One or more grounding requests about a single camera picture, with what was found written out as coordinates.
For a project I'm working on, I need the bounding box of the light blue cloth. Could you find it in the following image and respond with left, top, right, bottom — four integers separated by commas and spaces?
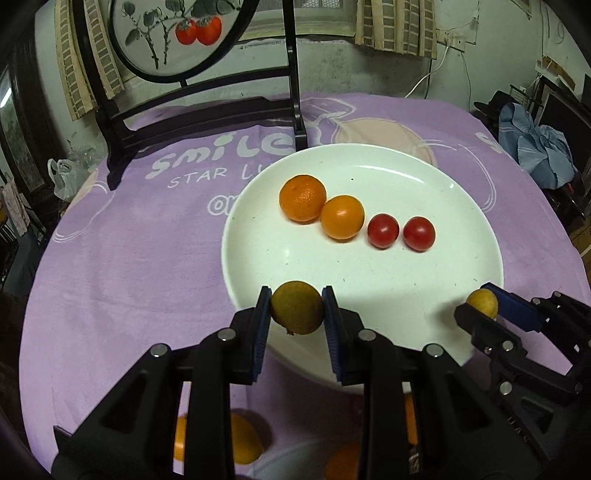
498, 102, 579, 190

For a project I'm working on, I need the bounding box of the purple printed tablecloth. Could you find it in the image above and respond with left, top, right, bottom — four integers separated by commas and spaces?
22, 91, 588, 480

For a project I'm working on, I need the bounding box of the olive yellow round fruit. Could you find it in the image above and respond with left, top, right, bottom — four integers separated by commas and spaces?
270, 281, 325, 336

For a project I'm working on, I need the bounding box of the large orange mandarin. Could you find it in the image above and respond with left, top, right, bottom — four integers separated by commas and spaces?
279, 175, 328, 225

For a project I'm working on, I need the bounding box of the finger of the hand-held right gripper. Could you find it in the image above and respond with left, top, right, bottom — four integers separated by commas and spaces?
454, 303, 579, 403
484, 282, 591, 371

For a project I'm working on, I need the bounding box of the black monitor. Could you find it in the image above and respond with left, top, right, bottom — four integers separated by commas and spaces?
537, 75, 591, 172

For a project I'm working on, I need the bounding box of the beige checked curtain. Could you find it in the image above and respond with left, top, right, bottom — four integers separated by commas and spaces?
54, 0, 126, 121
355, 0, 438, 59

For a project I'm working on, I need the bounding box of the black wooden chair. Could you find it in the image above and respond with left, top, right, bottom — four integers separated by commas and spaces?
69, 0, 310, 191

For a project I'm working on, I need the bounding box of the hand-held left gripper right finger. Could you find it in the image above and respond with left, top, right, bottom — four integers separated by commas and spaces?
321, 286, 542, 480

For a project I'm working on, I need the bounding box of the white wall socket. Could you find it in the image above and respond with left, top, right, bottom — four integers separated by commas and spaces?
436, 28, 467, 49

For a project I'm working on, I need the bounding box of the cardboard box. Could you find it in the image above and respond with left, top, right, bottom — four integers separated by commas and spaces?
534, 56, 577, 91

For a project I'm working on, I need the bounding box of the small yellow round fruit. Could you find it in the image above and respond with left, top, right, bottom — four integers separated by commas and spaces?
466, 288, 500, 320

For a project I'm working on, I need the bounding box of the black hat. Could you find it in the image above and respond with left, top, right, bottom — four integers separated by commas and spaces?
473, 90, 514, 133

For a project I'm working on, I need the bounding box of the white plastic bag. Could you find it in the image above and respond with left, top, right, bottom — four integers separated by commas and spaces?
47, 158, 92, 202

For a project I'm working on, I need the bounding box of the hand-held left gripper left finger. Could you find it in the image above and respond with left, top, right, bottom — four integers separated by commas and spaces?
51, 286, 273, 480

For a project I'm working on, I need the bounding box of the red cherry tomato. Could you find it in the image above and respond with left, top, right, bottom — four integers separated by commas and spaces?
403, 216, 436, 252
368, 213, 400, 249

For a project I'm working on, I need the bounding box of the smooth orange mandarin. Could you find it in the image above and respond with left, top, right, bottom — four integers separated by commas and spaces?
320, 195, 365, 241

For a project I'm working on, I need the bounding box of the white cable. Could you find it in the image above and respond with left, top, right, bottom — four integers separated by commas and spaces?
405, 44, 451, 99

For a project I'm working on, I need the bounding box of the white round plate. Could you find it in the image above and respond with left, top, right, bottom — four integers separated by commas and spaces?
221, 143, 505, 394

